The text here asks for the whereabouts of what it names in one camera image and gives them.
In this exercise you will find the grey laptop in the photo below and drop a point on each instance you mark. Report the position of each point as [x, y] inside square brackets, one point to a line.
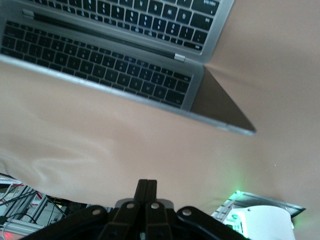
[100, 62]

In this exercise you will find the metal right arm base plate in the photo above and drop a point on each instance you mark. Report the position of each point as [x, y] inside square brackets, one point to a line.
[262, 200]

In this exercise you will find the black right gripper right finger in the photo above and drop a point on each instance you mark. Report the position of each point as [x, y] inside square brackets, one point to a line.
[160, 220]

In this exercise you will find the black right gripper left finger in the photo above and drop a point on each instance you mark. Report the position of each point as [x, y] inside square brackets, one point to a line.
[125, 220]

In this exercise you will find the aluminium equipment rack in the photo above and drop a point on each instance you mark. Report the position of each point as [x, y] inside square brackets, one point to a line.
[22, 200]

